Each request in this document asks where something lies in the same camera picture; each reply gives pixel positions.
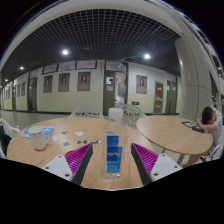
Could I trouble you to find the white ceramic mug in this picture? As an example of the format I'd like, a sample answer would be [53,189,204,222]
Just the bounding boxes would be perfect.
[27,125,52,151]

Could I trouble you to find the open dark double door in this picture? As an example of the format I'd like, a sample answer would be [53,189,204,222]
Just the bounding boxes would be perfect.
[102,69,128,116]

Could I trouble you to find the round wooden side table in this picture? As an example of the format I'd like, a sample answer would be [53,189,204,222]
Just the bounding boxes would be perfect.
[135,114,214,168]

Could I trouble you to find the black tablet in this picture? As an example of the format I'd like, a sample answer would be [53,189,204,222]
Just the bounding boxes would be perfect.
[181,121,205,134]

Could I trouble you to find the round ceiling lights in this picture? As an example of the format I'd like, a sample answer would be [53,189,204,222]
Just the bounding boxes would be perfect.
[18,48,152,72]

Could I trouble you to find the horizontal wall frames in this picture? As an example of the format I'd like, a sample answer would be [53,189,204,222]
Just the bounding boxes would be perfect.
[42,59,98,75]

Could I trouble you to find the black bag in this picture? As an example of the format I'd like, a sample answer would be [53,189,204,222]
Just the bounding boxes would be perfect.
[0,124,13,158]

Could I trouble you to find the clear water bottle blue label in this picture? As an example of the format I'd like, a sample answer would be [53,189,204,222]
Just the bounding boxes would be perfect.
[102,108,127,180]

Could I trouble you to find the person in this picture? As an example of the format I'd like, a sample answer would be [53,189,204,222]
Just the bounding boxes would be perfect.
[195,103,224,148]

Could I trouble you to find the framed wall portraits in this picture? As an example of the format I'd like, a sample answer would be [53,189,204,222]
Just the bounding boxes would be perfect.
[3,71,148,98]

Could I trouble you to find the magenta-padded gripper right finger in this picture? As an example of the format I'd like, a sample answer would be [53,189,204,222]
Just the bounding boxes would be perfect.
[130,142,184,186]

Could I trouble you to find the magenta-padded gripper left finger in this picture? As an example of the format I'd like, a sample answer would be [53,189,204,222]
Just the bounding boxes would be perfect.
[41,143,94,186]

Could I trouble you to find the dark wooden door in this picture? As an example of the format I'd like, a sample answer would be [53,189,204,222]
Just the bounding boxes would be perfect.
[27,77,38,113]
[165,79,178,115]

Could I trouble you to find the blue paper sheet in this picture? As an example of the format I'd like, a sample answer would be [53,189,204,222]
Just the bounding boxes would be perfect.
[20,125,56,140]

